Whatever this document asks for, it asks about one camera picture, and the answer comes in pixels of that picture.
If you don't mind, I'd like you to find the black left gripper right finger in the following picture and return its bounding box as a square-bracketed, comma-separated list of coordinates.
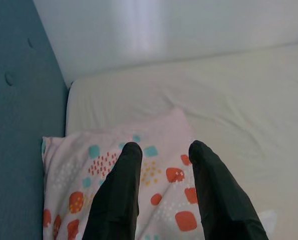
[189, 140, 269, 240]

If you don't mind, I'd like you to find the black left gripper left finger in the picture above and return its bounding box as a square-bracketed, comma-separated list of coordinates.
[82, 141, 143, 240]

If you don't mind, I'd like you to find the teal upholstered bed headboard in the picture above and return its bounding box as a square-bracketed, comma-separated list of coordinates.
[0, 0, 72, 240]

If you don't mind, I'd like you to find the pink patterned pillow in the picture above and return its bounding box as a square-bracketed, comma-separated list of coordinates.
[42, 107, 204, 240]

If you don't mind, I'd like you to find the cream sheeted mattress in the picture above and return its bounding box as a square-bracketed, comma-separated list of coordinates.
[65, 43, 298, 240]

